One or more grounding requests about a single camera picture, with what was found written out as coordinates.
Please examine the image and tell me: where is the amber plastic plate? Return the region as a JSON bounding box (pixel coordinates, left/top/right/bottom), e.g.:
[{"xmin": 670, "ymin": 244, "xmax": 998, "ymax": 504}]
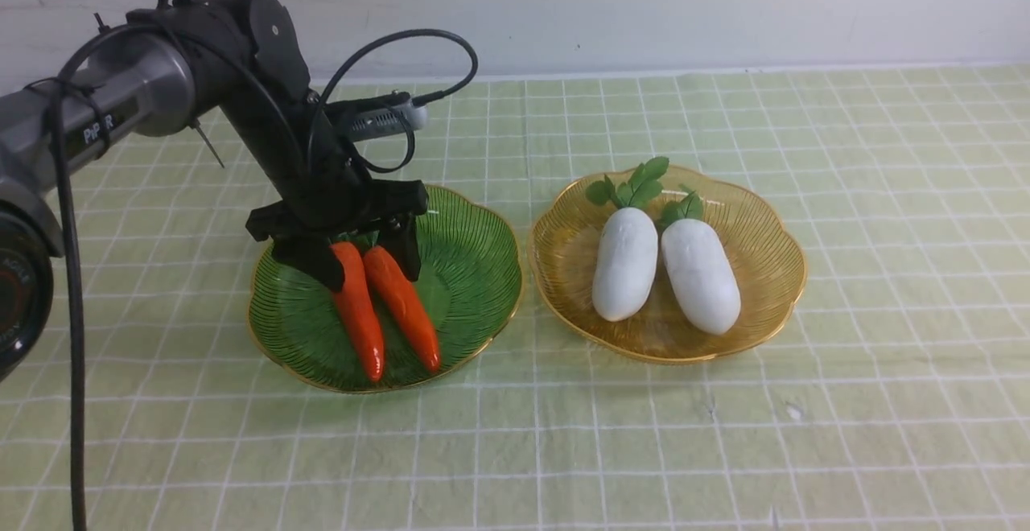
[{"xmin": 526, "ymin": 165, "xmax": 808, "ymax": 364}]

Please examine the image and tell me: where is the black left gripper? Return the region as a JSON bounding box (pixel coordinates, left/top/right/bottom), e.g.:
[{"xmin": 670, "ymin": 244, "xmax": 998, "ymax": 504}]
[{"xmin": 245, "ymin": 107, "xmax": 428, "ymax": 293}]

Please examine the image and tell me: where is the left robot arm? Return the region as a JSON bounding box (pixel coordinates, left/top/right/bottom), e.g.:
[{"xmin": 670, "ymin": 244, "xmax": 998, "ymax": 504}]
[{"xmin": 2, "ymin": 0, "xmax": 440, "ymax": 376}]

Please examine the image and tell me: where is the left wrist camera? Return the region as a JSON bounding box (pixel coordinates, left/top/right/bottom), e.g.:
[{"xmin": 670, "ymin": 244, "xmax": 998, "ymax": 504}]
[{"xmin": 324, "ymin": 92, "xmax": 428, "ymax": 142}]

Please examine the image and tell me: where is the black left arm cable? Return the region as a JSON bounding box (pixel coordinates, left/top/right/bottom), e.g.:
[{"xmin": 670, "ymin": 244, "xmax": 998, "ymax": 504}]
[{"xmin": 44, "ymin": 0, "xmax": 480, "ymax": 531}]

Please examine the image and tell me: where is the orange toy carrot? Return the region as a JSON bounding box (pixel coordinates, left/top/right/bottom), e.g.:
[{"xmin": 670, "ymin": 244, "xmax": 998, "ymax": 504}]
[
  {"xmin": 332, "ymin": 241, "xmax": 385, "ymax": 384},
  {"xmin": 363, "ymin": 245, "xmax": 442, "ymax": 374}
]

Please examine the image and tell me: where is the white toy radish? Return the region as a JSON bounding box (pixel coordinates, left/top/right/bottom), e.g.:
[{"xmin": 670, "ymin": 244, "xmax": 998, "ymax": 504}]
[
  {"xmin": 585, "ymin": 156, "xmax": 670, "ymax": 322},
  {"xmin": 660, "ymin": 185, "xmax": 742, "ymax": 335}
]

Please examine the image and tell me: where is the green plastic plate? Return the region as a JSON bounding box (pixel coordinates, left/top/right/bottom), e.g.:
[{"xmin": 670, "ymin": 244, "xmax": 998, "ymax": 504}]
[{"xmin": 248, "ymin": 185, "xmax": 523, "ymax": 394}]

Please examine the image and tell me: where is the green checkered tablecloth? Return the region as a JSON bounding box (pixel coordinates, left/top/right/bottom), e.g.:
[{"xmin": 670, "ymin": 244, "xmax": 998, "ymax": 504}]
[{"xmin": 0, "ymin": 64, "xmax": 1030, "ymax": 531}]

